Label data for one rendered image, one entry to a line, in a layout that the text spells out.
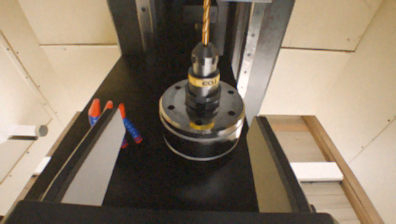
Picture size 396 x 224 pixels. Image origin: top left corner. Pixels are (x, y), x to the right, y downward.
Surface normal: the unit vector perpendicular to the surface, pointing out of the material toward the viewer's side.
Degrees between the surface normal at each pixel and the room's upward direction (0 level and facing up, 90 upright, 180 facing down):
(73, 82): 90
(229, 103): 180
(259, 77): 90
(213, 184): 180
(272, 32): 90
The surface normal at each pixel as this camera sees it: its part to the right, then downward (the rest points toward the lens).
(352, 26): 0.00, 0.68
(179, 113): 0.02, -0.73
